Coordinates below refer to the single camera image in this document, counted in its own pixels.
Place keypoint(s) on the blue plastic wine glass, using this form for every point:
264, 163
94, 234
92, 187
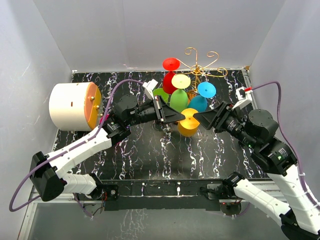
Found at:
205, 90

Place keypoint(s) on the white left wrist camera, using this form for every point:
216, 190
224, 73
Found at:
149, 87

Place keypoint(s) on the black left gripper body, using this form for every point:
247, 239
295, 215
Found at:
149, 113

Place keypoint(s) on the green wine glass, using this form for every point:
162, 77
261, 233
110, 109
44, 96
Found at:
162, 93
179, 98

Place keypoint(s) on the orange plastic wine glass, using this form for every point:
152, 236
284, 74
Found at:
188, 126

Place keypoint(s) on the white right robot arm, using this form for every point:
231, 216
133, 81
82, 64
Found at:
299, 216

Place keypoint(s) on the black front mounting rail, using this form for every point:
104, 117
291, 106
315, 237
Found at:
170, 194

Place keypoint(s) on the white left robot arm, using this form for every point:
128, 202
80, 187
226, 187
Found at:
50, 172

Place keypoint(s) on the pink plastic wine glass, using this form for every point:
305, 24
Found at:
103, 119

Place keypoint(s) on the green wine glass front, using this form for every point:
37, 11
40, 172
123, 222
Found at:
179, 98

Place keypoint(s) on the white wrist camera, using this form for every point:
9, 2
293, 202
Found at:
244, 96
149, 87

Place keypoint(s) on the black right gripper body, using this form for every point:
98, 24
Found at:
233, 124

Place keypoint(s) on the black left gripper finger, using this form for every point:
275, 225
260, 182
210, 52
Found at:
173, 117
167, 111

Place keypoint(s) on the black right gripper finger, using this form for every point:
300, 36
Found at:
218, 111
212, 122

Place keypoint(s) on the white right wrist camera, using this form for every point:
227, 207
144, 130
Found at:
244, 96

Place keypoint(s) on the red plastic wine glass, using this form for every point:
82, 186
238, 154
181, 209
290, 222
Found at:
170, 64

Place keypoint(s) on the white cylinder with coloured lid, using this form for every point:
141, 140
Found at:
75, 106

